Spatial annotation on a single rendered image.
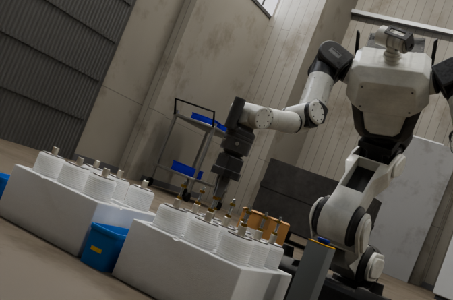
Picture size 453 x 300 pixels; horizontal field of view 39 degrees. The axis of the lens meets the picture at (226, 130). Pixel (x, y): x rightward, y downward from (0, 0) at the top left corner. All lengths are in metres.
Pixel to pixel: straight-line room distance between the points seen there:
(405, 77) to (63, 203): 1.18
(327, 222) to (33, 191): 0.98
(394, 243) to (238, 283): 7.73
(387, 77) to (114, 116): 5.60
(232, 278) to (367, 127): 0.81
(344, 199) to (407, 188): 7.51
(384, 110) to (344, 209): 0.36
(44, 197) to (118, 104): 5.39
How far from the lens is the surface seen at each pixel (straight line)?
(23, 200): 2.23
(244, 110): 1.88
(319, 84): 2.17
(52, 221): 2.14
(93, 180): 2.10
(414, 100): 2.21
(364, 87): 2.20
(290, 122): 2.01
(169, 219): 1.92
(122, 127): 7.69
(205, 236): 1.86
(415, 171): 9.84
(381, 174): 2.31
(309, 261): 1.94
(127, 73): 7.50
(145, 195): 2.28
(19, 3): 6.10
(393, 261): 9.36
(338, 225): 2.19
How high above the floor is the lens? 0.38
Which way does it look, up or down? 4 degrees up
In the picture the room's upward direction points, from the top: 21 degrees clockwise
